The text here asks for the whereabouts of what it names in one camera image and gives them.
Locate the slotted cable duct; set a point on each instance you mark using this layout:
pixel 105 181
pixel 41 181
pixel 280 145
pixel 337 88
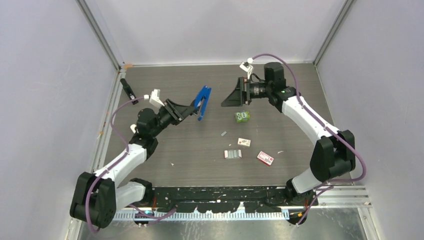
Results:
pixel 239 215

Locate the red staple box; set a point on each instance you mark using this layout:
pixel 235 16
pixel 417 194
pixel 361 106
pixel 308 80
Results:
pixel 265 158

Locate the green owl eraser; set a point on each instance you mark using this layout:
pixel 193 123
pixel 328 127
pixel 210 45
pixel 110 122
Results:
pixel 242 116

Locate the black stapler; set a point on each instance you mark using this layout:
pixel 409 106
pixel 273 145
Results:
pixel 128 91

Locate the white stapler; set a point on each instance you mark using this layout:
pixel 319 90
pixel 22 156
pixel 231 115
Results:
pixel 133 128

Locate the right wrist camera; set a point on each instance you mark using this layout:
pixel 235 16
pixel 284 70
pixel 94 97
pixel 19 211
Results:
pixel 247 67

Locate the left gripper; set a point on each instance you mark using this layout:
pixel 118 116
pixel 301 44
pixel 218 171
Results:
pixel 178 113

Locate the blue stapler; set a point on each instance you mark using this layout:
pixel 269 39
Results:
pixel 201 102

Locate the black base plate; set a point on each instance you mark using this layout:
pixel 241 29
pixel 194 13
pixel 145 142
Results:
pixel 224 199

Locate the white staple box sleeve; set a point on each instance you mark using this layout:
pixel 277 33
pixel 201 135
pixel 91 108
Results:
pixel 244 142

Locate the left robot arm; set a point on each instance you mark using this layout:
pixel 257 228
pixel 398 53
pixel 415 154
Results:
pixel 98 195

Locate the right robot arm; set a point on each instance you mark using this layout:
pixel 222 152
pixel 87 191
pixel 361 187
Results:
pixel 332 155

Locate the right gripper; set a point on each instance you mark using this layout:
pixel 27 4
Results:
pixel 238 97

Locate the lower open staple tray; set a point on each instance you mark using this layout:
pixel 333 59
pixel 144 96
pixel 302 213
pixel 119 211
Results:
pixel 233 154

